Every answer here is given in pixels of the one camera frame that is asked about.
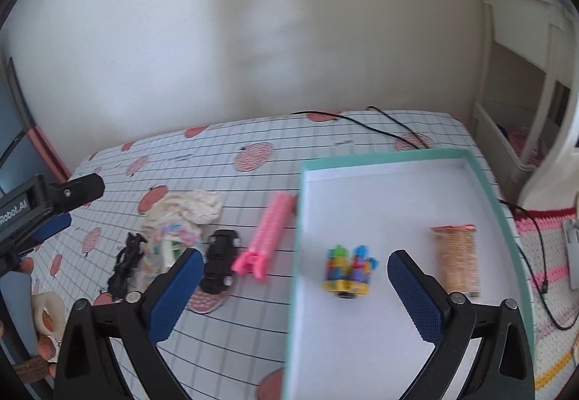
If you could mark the clear bag of cotton swabs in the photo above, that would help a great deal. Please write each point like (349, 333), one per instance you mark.
(156, 264)

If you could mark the colourful building block toy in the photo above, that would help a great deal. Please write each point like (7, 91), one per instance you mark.
(350, 271)

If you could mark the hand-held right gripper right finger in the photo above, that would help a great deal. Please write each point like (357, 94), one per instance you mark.
(414, 296)

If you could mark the teal cardboard box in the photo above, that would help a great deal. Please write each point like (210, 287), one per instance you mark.
(362, 201)

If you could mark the black toy car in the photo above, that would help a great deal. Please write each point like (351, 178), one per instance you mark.
(219, 260)

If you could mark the pink hair clip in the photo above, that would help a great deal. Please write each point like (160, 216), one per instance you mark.
(271, 228)

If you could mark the grid fruit printed tablecloth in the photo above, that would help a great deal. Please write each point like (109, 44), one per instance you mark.
(226, 336)

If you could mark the brown wooden item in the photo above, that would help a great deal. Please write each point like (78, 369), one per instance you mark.
(29, 370)

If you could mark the white wooden furniture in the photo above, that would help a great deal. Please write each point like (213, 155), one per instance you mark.
(538, 20)

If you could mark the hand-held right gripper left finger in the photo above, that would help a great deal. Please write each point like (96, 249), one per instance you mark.
(178, 291)

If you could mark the black crinkled wrapper packet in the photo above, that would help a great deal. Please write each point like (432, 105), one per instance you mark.
(124, 269)

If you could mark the dark panel with pink edge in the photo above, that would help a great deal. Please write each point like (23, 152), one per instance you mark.
(13, 147)

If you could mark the striped crochet rug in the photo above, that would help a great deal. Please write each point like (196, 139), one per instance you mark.
(556, 364)

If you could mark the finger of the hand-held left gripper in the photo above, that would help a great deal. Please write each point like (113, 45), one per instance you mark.
(77, 192)
(52, 226)

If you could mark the orange biscuit snack packet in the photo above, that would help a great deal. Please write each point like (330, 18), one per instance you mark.
(457, 260)

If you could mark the grey plastic item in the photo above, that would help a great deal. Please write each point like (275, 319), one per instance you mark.
(571, 239)

